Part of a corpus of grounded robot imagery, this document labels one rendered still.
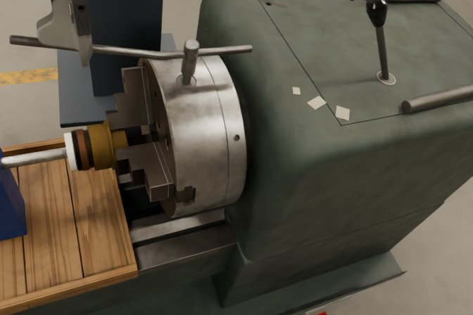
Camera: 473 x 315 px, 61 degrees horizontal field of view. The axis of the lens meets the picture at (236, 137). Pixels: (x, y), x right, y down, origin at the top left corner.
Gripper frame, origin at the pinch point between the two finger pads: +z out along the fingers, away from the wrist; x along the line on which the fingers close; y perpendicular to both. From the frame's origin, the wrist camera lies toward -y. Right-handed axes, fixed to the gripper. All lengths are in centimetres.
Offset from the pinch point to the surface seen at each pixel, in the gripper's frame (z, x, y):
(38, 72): 69, -185, 16
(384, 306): 135, -23, -107
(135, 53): 1.2, -2.3, -6.4
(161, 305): 78, -19, -9
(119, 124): 17.4, -12.8, -4.1
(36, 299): 44.7, -3.5, 15.4
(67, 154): 21.5, -12.5, 5.5
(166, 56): 2.2, -2.5, -10.9
